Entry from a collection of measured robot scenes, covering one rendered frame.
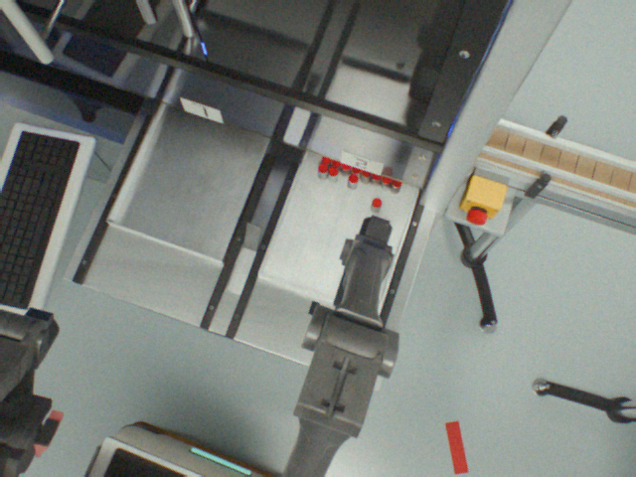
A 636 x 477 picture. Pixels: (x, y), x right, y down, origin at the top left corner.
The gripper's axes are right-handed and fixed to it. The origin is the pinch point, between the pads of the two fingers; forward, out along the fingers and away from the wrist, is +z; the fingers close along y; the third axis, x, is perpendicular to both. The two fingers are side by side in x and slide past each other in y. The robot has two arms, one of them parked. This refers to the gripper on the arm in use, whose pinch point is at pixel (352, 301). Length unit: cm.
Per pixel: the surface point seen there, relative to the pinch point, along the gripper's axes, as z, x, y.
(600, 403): 76, -82, 23
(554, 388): 81, -69, 24
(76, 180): 11, 69, 9
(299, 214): 1.5, 16.8, 15.3
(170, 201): 2.7, 44.0, 8.7
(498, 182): -15.7, -19.4, 27.8
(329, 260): 2.7, 7.3, 7.9
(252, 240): 0.9, 23.7, 5.7
